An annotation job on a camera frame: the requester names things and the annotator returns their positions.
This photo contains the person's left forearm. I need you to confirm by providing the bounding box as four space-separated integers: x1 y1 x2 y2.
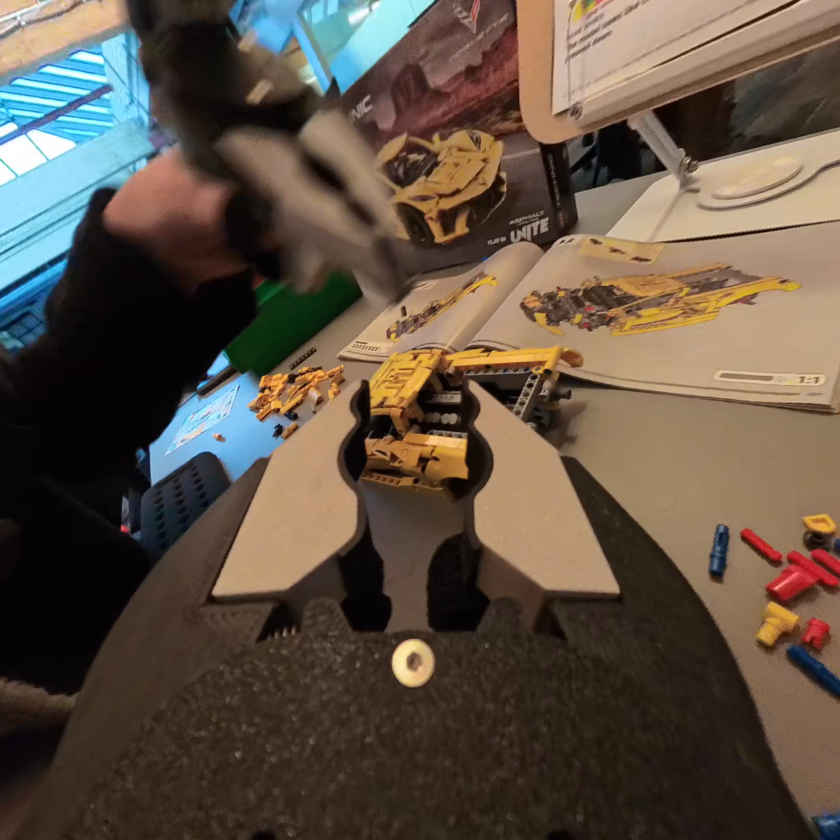
0 190 258 487

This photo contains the person's dark jacket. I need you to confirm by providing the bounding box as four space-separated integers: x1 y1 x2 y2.
0 472 155 788

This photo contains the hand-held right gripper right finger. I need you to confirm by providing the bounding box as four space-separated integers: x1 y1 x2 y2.
427 379 622 634

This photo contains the pile of yellow brick pieces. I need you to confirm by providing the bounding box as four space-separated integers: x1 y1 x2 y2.
248 364 347 439

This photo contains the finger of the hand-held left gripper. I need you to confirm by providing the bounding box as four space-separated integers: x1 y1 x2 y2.
297 110 412 301
218 133 357 294

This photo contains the person's left hand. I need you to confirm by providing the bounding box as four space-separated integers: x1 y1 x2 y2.
104 156 256 291

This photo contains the toy car set box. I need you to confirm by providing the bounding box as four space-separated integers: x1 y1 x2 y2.
338 0 580 273

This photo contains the pile of small coloured pins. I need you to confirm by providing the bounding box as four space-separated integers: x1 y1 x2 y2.
707 512 840 700

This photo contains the sticker sheet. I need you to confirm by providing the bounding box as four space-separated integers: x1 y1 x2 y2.
164 382 240 455

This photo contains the grey desk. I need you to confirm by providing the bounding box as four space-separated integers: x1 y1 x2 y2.
147 125 840 828

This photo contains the yellow brick car model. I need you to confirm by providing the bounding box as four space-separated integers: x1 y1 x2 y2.
360 346 585 501

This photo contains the printed instruction sheet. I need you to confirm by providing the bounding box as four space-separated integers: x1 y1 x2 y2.
551 0 818 119

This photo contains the green storage bin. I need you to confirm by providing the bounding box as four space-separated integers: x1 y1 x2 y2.
222 270 364 376

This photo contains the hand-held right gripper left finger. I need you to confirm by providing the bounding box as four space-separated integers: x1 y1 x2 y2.
211 379 393 634

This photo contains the instruction booklet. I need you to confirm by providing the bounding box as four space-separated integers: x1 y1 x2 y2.
336 233 840 414

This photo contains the white document stand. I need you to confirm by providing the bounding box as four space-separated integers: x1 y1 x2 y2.
515 0 840 244

